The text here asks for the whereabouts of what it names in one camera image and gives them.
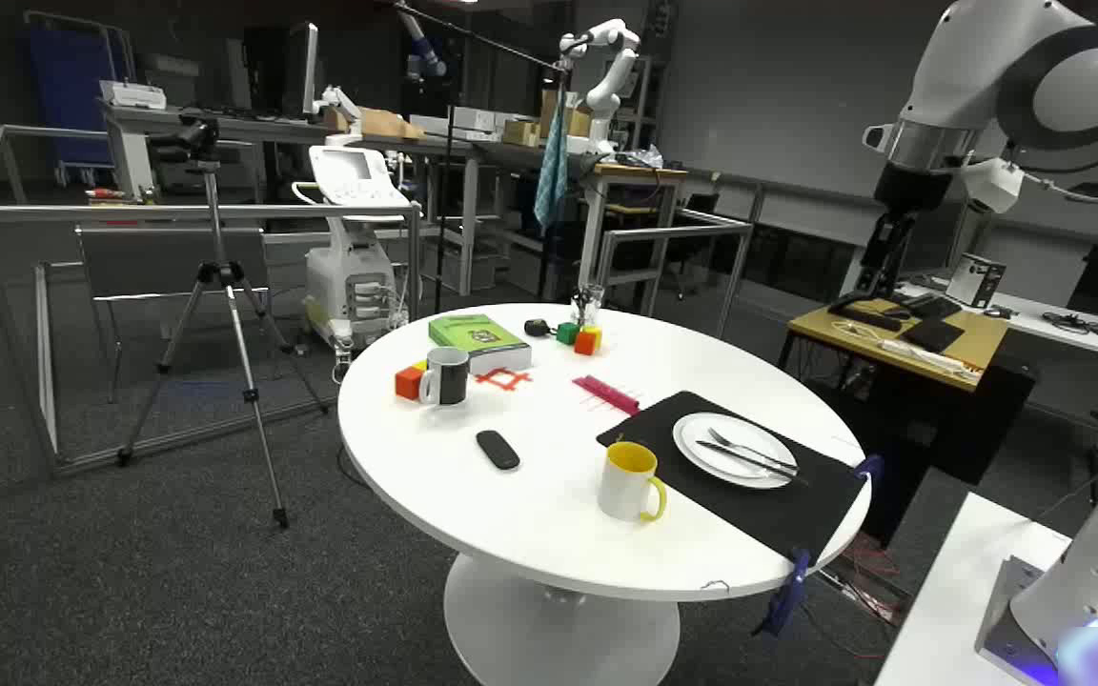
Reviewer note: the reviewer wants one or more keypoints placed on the black and white mug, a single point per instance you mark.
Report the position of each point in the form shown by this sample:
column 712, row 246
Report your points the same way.
column 453, row 380

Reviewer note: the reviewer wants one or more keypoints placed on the aluminium frame table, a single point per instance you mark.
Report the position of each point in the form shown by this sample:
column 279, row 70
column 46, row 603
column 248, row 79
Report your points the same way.
column 132, row 211

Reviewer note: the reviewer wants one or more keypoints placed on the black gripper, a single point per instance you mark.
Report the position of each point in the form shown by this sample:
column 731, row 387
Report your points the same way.
column 916, row 193

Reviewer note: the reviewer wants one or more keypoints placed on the cardboard box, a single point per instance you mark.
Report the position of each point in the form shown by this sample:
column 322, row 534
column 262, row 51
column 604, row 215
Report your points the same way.
column 387, row 122

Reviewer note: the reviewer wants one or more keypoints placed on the black placemat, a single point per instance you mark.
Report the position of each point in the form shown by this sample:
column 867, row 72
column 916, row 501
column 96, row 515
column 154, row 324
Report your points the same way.
column 779, row 515

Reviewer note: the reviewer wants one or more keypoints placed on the silver fork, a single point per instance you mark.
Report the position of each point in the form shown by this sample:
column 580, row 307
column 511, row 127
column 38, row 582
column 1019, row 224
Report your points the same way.
column 742, row 460

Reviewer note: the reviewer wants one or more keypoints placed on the small orange block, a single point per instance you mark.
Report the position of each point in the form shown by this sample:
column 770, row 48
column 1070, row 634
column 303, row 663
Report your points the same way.
column 589, row 342

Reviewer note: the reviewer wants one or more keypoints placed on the orange flat plastic piece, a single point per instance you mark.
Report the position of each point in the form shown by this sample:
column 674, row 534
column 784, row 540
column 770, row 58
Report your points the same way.
column 501, row 375

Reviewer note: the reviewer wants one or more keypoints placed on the yellow and white mug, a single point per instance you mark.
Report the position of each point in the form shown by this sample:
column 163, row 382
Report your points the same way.
column 628, row 490

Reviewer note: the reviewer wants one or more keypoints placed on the grey metal rail frame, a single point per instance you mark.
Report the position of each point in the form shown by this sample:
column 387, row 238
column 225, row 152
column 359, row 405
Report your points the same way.
column 664, row 231

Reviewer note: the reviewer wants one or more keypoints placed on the grey camera tripod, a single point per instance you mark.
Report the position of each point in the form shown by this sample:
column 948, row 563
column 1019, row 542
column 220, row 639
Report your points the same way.
column 238, row 330

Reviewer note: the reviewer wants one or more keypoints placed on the black oblong remote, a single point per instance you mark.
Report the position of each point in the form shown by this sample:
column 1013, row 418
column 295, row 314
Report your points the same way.
column 498, row 451

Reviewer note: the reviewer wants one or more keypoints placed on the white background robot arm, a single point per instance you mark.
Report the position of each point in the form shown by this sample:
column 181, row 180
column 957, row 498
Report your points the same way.
column 610, row 70

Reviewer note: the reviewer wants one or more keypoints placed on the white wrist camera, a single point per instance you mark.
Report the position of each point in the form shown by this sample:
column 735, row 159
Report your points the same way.
column 989, row 180

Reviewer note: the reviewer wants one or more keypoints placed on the orange cube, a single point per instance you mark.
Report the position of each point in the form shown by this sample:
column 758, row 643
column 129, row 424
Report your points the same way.
column 408, row 382

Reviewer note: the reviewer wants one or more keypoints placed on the teal hanging cloth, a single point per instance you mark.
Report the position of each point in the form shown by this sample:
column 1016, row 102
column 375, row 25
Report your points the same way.
column 549, row 172

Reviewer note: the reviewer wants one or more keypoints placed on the small black object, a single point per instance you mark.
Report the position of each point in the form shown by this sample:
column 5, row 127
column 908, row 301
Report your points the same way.
column 535, row 324

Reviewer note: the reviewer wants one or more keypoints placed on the black boom pole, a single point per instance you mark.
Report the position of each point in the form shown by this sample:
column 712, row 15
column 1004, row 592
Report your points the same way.
column 475, row 38

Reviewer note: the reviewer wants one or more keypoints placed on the small green block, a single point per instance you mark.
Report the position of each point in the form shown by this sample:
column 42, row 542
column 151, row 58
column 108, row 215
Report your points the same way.
column 567, row 332

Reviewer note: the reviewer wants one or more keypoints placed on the wooden desk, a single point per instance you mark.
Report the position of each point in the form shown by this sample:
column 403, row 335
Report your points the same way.
column 904, row 354

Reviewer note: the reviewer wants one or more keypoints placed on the white machine on cart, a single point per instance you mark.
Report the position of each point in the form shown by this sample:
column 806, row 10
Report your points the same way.
column 351, row 278

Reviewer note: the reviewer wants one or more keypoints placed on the silver knife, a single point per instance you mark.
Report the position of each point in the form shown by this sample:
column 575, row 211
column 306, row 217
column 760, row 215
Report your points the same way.
column 754, row 447

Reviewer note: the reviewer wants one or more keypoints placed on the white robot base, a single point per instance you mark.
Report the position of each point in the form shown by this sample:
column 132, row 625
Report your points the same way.
column 1094, row 586

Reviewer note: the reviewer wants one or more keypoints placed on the black camera on tripod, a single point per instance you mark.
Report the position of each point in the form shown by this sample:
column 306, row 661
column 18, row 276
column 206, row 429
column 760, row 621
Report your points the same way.
column 198, row 136

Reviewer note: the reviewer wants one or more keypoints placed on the white table pedestal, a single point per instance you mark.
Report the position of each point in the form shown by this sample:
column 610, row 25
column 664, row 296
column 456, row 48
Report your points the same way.
column 561, row 634

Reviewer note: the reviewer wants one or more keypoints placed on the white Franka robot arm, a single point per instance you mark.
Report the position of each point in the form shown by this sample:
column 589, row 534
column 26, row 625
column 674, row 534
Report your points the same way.
column 971, row 62

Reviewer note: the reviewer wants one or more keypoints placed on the green book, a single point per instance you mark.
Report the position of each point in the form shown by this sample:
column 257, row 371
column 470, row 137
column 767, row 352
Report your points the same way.
column 475, row 332

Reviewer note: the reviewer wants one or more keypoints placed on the black pad on desk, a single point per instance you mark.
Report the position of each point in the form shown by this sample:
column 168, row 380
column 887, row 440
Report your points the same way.
column 933, row 332

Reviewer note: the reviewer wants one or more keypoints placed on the dark monitor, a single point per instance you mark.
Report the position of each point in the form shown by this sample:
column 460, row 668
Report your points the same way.
column 303, row 62

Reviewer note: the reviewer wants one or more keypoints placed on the white round plate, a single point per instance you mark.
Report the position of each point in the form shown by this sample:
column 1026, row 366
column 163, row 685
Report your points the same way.
column 702, row 454

